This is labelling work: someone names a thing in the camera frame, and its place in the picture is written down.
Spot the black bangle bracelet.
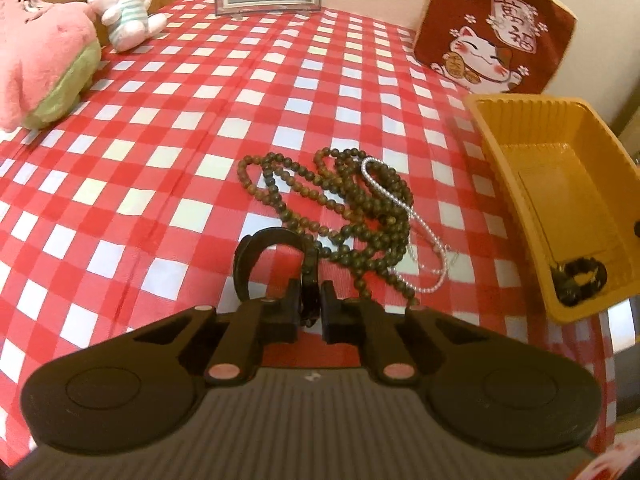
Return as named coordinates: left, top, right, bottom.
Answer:
left=232, top=225, right=322, bottom=328

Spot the dark wooden bead necklace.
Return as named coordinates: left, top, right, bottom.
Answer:
left=235, top=147, right=420, bottom=308

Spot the white pearl necklace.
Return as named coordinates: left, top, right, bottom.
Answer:
left=360, top=156, right=460, bottom=295

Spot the yellow plastic tray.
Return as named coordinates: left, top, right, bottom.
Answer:
left=464, top=93, right=639, bottom=324

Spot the red white checkered tablecloth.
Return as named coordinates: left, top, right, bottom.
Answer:
left=1, top=0, right=616, bottom=464

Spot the red lucky cat cushion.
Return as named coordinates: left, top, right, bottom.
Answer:
left=413, top=0, right=577, bottom=94

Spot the pink plush toy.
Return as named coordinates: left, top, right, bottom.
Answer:
left=1, top=0, right=101, bottom=131

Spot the white bunny plush toy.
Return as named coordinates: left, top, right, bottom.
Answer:
left=87, top=0, right=167, bottom=52

